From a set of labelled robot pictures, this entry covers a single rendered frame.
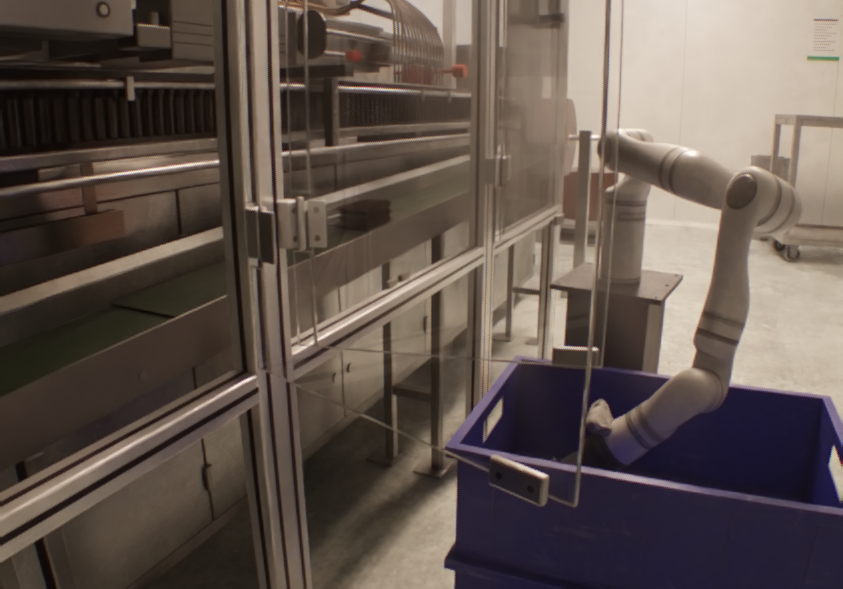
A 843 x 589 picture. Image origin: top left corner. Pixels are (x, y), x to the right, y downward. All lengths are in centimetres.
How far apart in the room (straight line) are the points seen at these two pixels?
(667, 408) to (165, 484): 87
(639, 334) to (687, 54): 438
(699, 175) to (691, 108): 441
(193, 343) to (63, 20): 41
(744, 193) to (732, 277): 13
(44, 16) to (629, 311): 115
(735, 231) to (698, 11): 468
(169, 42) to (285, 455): 59
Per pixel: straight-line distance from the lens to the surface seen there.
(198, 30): 98
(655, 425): 107
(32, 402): 70
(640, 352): 141
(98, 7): 87
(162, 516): 126
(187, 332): 82
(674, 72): 561
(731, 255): 104
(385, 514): 157
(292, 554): 101
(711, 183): 118
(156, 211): 111
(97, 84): 90
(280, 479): 92
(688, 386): 103
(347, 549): 147
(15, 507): 64
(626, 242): 141
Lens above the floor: 91
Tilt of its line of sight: 14 degrees down
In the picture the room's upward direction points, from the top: straight up
